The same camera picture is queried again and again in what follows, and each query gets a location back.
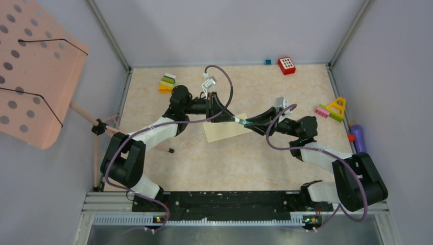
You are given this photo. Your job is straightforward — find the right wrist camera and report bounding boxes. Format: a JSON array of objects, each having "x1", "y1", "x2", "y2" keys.
[{"x1": 274, "y1": 97, "x2": 289, "y2": 110}]

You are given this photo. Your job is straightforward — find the stacked colourful toy blocks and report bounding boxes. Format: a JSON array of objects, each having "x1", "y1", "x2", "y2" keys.
[{"x1": 158, "y1": 73, "x2": 176, "y2": 93}]

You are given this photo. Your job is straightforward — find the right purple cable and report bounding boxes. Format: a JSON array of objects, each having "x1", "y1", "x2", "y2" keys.
[{"x1": 265, "y1": 103, "x2": 369, "y2": 232}]

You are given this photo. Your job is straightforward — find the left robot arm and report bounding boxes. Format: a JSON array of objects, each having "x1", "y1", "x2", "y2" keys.
[{"x1": 101, "y1": 85, "x2": 240, "y2": 211}]

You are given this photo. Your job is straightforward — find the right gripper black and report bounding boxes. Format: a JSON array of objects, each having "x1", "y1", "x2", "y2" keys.
[{"x1": 245, "y1": 107, "x2": 300, "y2": 138}]

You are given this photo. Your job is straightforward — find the purple cable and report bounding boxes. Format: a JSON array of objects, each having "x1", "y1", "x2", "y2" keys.
[
  {"x1": 103, "y1": 65, "x2": 235, "y2": 234},
  {"x1": 265, "y1": 103, "x2": 369, "y2": 232}
]

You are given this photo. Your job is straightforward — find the red toy block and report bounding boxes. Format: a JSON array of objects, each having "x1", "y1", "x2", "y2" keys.
[{"x1": 277, "y1": 57, "x2": 296, "y2": 76}]

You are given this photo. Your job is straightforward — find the pink small block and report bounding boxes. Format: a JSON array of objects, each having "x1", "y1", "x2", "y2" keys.
[{"x1": 315, "y1": 106, "x2": 330, "y2": 118}]

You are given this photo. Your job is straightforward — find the yellow green toy block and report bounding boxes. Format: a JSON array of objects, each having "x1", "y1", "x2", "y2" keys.
[{"x1": 325, "y1": 97, "x2": 346, "y2": 122}]

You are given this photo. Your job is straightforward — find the glue stick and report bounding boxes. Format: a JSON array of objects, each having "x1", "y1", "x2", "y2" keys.
[{"x1": 234, "y1": 117, "x2": 251, "y2": 125}]

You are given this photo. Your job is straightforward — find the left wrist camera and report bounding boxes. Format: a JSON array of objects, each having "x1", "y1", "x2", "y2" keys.
[{"x1": 202, "y1": 72, "x2": 217, "y2": 96}]

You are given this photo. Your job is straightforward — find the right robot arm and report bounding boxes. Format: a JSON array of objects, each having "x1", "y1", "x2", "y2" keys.
[{"x1": 244, "y1": 107, "x2": 389, "y2": 211}]

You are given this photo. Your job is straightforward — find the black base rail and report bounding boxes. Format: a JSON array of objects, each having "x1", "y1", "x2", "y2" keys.
[{"x1": 81, "y1": 189, "x2": 390, "y2": 231}]

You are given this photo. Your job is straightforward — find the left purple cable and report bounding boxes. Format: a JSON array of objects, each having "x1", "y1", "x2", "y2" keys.
[{"x1": 103, "y1": 65, "x2": 235, "y2": 234}]

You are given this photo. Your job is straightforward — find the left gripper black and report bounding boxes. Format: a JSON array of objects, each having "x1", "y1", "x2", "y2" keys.
[{"x1": 184, "y1": 92, "x2": 235, "y2": 123}]

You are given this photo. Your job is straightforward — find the yellow envelope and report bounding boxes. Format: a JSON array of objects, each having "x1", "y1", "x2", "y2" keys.
[{"x1": 203, "y1": 122, "x2": 252, "y2": 143}]

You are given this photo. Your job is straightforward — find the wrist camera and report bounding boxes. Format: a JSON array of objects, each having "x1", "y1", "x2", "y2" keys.
[
  {"x1": 274, "y1": 97, "x2": 289, "y2": 110},
  {"x1": 202, "y1": 72, "x2": 217, "y2": 96}
]

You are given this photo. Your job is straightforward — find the pink perforated music stand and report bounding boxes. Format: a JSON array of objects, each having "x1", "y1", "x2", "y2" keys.
[{"x1": 0, "y1": 0, "x2": 175, "y2": 190}]

